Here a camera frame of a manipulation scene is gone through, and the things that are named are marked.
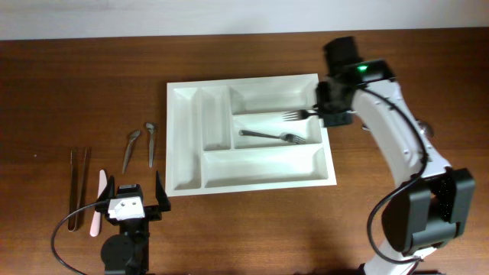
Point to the white plastic cutlery tray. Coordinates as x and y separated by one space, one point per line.
205 154

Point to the steel kitchen tongs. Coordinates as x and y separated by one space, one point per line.
76 188

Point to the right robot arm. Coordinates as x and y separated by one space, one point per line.
430 203

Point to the steel tablespoon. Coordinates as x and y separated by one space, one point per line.
425 128

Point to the steel fork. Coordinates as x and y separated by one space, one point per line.
289 138
298 115

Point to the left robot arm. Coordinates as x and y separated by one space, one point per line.
128 251

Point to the small steel teaspoon right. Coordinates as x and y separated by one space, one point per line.
152 130

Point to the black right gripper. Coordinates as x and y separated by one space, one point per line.
337 117

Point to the small steel teaspoon left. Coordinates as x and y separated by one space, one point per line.
132 137

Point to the small steel teaspoon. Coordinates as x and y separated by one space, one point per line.
132 137
152 130

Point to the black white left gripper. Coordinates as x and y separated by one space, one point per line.
153 210

